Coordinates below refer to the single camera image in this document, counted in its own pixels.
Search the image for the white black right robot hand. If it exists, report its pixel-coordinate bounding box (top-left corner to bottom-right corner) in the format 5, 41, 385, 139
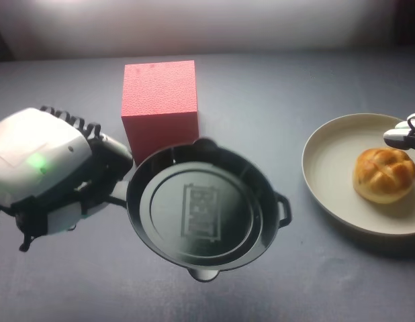
383, 109, 415, 199

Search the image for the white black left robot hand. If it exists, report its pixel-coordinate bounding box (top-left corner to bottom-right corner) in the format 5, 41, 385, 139
0, 105, 134, 253

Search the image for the black frying pan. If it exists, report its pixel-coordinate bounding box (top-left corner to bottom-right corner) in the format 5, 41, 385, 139
106, 137, 292, 282

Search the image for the round golden bread roll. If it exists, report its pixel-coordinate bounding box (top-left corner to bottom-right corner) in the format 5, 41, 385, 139
353, 148, 415, 205

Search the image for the round beige plate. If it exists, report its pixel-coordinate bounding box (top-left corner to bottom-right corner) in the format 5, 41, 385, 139
302, 113, 415, 236

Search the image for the red cube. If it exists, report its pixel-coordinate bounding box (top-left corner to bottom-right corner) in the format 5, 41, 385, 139
121, 60, 199, 166

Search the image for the grey table cloth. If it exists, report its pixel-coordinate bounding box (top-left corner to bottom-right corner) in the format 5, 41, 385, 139
0, 50, 415, 322

